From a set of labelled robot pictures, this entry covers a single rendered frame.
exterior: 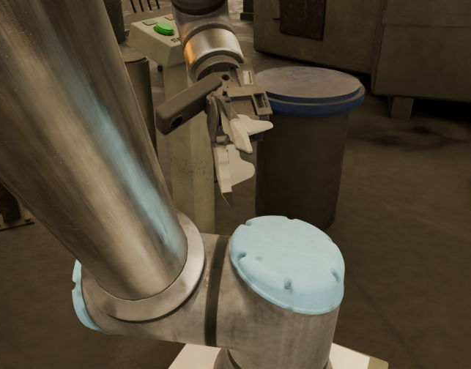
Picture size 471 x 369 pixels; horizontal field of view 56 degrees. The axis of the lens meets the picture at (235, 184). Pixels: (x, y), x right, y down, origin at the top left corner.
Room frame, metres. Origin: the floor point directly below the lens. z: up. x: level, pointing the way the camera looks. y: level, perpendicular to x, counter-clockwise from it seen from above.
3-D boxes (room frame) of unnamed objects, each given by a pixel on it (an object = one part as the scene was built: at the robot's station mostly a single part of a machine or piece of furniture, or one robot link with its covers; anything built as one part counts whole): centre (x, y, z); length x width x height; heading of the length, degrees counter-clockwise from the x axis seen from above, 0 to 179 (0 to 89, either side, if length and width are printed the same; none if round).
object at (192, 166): (1.03, 0.11, 0.31); 0.24 x 0.16 x 0.62; 150
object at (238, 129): (0.53, -0.02, 0.56); 0.09 x 0.06 x 0.03; 17
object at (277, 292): (0.44, -0.06, 0.35); 0.17 x 0.15 x 0.18; 82
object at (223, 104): (0.57, 0.01, 0.56); 0.09 x 0.02 x 0.05; 17
